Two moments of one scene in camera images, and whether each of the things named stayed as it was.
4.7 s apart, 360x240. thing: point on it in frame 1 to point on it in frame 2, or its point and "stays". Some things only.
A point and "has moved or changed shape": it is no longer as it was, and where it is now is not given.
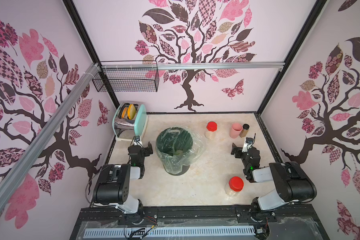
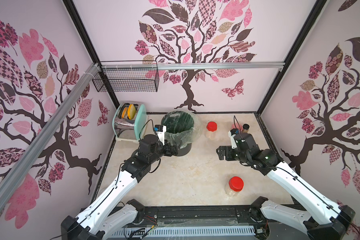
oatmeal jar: x=235 y=185 stays
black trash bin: x=173 y=146 has moved or changed shape
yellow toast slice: x=131 y=111 stays
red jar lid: x=236 y=183 stays
